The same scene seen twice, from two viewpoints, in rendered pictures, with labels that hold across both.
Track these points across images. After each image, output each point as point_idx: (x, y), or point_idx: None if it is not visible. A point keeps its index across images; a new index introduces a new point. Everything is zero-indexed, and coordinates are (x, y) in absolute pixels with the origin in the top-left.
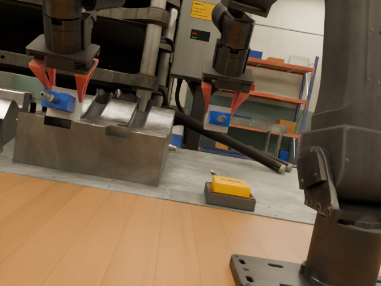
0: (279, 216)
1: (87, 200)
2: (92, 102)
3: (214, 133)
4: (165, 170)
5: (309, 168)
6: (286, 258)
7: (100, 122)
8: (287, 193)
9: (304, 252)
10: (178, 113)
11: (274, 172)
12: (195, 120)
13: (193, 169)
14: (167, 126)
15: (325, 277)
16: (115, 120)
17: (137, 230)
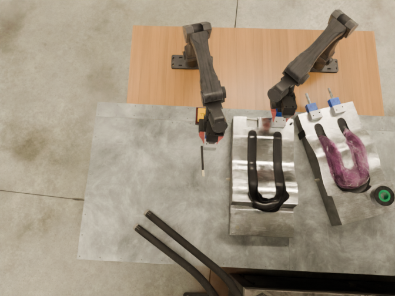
0: (186, 108)
1: (250, 96)
2: (284, 181)
3: (194, 247)
4: (228, 157)
5: None
6: (197, 76)
7: (263, 130)
8: (168, 148)
9: (190, 81)
10: (228, 277)
11: (153, 212)
12: (212, 263)
13: (214, 172)
14: (234, 168)
15: None
16: (264, 166)
17: (233, 80)
